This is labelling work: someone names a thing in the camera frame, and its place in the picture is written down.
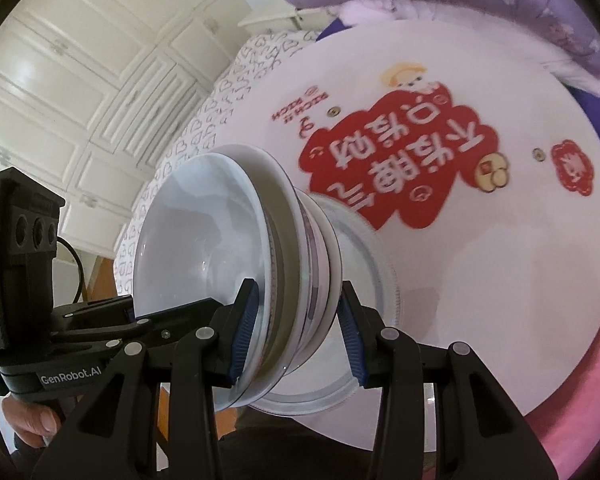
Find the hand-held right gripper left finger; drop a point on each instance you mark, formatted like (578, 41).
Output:
(242, 330)

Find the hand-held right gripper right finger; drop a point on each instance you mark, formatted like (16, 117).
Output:
(355, 335)

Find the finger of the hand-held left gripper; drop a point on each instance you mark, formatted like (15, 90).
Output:
(180, 317)
(90, 312)

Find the white plate grey rim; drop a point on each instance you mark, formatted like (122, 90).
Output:
(300, 411)
(325, 400)
(365, 270)

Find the white bowl grey band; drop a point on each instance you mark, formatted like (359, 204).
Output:
(332, 260)
(279, 190)
(195, 240)

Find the person's left hand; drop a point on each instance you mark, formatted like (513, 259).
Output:
(35, 417)

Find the round pink folding table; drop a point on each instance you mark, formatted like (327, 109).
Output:
(480, 285)

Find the cream panelled wardrobe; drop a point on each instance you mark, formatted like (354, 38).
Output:
(80, 85)

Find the cream nightstand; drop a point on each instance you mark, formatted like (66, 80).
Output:
(270, 19)

